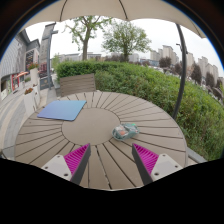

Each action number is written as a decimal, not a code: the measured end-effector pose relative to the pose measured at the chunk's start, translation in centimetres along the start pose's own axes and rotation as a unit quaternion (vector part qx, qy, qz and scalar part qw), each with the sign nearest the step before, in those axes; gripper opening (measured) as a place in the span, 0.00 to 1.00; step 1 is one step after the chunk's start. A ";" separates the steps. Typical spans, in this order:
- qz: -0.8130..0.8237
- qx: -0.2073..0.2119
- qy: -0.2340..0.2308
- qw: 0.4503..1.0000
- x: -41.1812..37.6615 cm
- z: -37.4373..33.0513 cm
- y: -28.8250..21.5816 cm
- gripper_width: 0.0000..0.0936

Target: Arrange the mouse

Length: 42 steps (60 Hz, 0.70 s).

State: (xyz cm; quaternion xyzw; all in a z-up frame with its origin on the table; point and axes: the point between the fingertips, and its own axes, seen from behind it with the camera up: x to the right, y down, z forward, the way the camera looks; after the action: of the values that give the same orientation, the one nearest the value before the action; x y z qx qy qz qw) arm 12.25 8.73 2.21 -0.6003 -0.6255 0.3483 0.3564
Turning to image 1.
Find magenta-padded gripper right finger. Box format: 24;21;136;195
131;142;184;187

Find white planter with flowers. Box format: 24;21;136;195
27;63;41;89
23;87;42;116

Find tall grey sign pillar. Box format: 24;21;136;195
39;22;60;91

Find grey shopfront building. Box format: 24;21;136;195
0;29;41;102

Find blue mouse pad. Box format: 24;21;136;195
36;99;88;122

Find brown slatted chair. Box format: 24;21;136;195
59;73;98;98

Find sparse-leaved tree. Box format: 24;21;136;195
64;15;113;62

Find leafy round tree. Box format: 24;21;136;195
101;19;153;63

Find distant apartment buildings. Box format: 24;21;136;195
146;44;222;85

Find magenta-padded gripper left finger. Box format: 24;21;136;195
40;142;92;186

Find beige parasol canopy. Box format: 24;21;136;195
22;0;208;40

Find transparent computer mouse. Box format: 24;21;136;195
111;122;141;142

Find dark curved parasol pole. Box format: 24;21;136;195
171;23;189;122

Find green hedge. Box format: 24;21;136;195
54;60;224;162

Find orange street parasol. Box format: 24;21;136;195
15;70;31;80

